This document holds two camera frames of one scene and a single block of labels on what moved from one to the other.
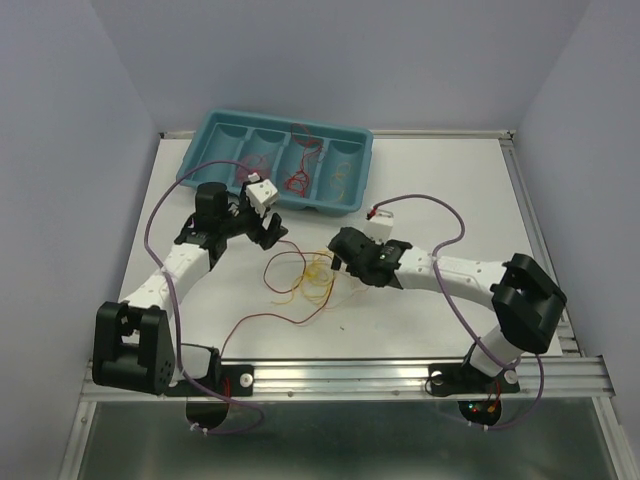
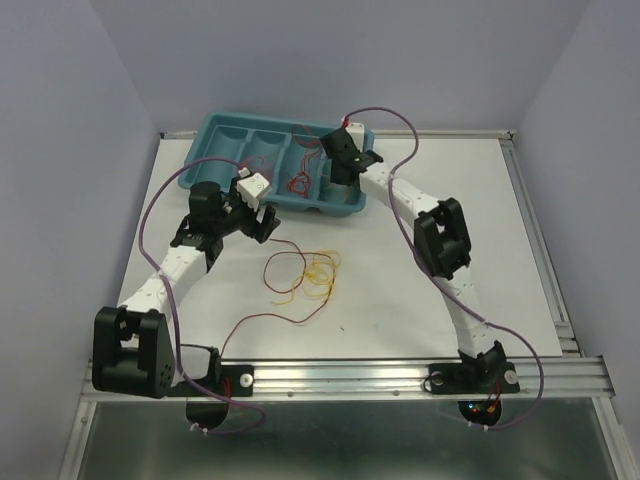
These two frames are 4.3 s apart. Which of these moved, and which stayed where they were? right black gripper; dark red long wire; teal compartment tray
Moved: right black gripper
Stayed: teal compartment tray; dark red long wire
